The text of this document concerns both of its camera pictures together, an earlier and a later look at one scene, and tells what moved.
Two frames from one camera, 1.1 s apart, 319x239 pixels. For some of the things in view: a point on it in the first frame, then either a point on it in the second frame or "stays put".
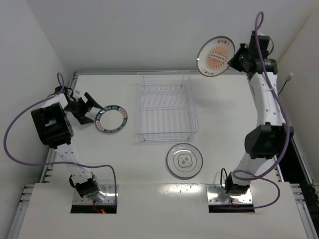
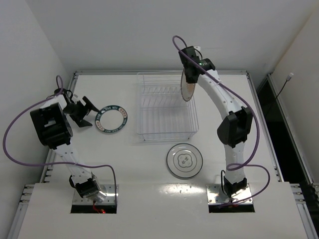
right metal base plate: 216,194 stays put
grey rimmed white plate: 184,160 stays put
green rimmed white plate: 111,119 stays put
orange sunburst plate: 214,56 -> 187,89
